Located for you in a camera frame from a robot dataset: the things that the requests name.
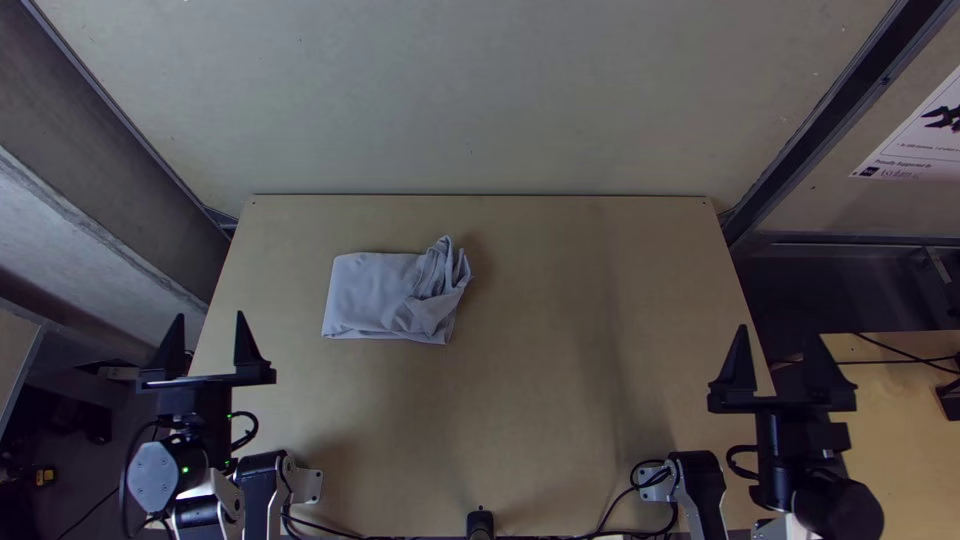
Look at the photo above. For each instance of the grey t-shirt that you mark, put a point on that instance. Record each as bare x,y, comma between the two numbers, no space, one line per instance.
375,296

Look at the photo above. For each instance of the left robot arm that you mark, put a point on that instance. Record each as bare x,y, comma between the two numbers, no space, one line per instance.
161,472

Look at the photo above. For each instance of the white paper poster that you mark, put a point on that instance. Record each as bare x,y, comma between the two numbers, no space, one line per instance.
922,142

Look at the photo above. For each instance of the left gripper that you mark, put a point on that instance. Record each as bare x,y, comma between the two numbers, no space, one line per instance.
195,397

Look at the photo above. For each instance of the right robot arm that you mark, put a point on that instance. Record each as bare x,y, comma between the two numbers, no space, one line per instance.
832,502

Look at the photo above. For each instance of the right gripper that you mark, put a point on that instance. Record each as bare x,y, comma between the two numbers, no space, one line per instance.
795,424

